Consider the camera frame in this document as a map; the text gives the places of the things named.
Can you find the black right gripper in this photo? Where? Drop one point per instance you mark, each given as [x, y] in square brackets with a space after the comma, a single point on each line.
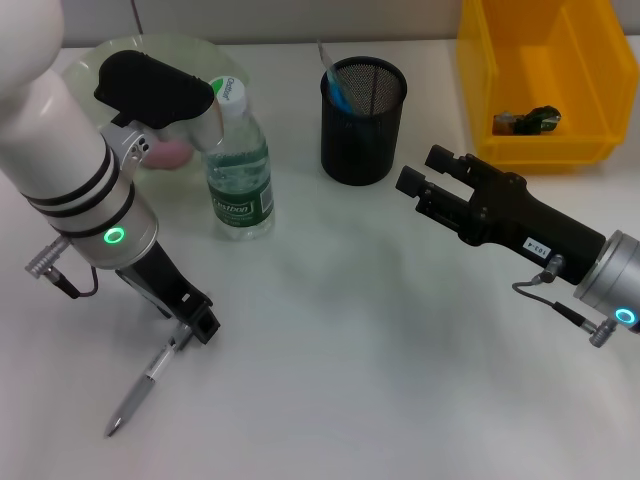
[525, 225]

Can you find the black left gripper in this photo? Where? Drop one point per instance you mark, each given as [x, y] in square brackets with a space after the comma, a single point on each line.
[160, 280]

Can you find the silver ballpoint pen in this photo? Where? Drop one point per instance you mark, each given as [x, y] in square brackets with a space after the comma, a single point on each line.
[140, 390]

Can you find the blue scissors with cap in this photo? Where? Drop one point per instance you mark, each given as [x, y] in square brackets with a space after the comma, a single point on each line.
[342, 100]

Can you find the green plastic wrapper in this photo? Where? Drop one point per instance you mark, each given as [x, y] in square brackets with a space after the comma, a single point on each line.
[530, 122]

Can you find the clear water bottle green label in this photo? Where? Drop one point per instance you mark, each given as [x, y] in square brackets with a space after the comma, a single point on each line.
[240, 175]

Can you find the transparent plastic ruler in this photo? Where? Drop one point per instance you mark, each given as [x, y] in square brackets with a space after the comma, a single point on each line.
[327, 57]

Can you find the pink toy peach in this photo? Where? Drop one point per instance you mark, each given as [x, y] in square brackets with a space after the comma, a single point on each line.
[170, 155]

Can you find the black mesh pen holder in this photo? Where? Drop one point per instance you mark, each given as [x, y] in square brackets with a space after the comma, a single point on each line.
[360, 150]

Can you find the pale green wavy glass plate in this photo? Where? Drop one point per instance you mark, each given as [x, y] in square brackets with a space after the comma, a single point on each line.
[80, 75]

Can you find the yellow plastic bin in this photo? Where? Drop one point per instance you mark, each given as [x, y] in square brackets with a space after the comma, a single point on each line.
[520, 50]

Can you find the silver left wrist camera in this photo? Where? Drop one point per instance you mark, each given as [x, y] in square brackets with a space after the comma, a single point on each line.
[150, 90]

